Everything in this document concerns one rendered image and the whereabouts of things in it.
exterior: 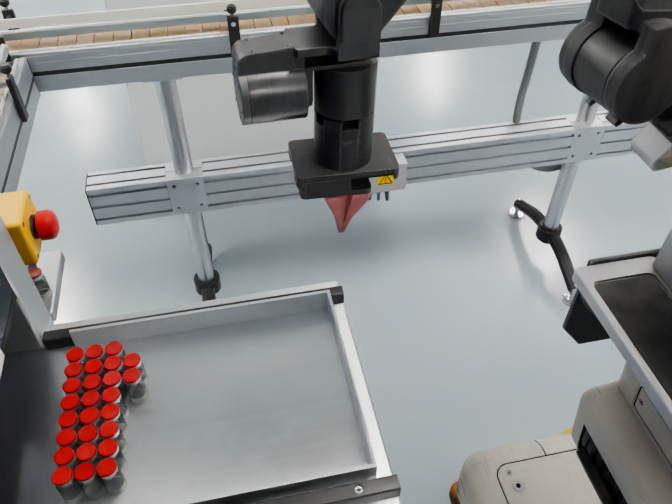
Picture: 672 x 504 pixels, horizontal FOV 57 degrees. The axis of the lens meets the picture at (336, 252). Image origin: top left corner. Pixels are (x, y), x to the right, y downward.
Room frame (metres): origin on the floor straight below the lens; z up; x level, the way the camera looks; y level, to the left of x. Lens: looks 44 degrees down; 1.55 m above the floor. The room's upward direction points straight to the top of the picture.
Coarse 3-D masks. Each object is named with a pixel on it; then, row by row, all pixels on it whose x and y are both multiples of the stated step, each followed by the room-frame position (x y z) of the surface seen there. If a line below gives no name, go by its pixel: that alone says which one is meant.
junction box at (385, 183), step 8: (400, 160) 1.38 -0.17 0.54; (400, 168) 1.36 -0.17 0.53; (384, 176) 1.35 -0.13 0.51; (392, 176) 1.36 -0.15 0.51; (400, 176) 1.36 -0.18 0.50; (376, 184) 1.35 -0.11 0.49; (384, 184) 1.35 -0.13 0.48; (392, 184) 1.36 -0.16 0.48; (400, 184) 1.36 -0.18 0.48; (376, 192) 1.35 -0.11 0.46
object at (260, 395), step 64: (192, 320) 0.53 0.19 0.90; (256, 320) 0.55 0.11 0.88; (320, 320) 0.55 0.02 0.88; (192, 384) 0.44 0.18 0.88; (256, 384) 0.44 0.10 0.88; (320, 384) 0.44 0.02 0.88; (128, 448) 0.36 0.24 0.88; (192, 448) 0.36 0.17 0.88; (256, 448) 0.36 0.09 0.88; (320, 448) 0.36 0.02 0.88
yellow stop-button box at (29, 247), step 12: (12, 192) 0.64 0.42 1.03; (24, 192) 0.64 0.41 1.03; (0, 204) 0.61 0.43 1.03; (12, 204) 0.61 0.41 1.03; (24, 204) 0.62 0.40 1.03; (12, 216) 0.59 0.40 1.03; (24, 216) 0.60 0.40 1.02; (12, 228) 0.57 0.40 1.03; (24, 228) 0.58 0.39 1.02; (24, 240) 0.58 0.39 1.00; (36, 240) 0.60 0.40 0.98; (24, 252) 0.57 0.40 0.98; (36, 252) 0.58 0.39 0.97
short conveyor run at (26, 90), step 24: (0, 48) 1.16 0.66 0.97; (0, 72) 1.04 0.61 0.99; (24, 72) 1.16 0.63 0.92; (0, 96) 1.05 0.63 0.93; (24, 96) 1.10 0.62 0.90; (0, 120) 0.96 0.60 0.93; (24, 120) 1.03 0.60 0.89; (0, 144) 0.89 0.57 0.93; (24, 144) 1.00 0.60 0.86; (0, 168) 0.85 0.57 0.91; (0, 192) 0.81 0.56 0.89
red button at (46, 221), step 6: (42, 210) 0.62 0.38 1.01; (48, 210) 0.62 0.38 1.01; (36, 216) 0.61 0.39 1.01; (42, 216) 0.61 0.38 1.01; (48, 216) 0.61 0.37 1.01; (54, 216) 0.62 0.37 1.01; (36, 222) 0.60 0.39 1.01; (42, 222) 0.60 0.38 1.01; (48, 222) 0.60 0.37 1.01; (54, 222) 0.61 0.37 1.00; (36, 228) 0.60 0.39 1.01; (42, 228) 0.60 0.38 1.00; (48, 228) 0.60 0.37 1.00; (54, 228) 0.60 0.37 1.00; (42, 234) 0.59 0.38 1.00; (48, 234) 0.60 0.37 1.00; (54, 234) 0.60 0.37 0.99
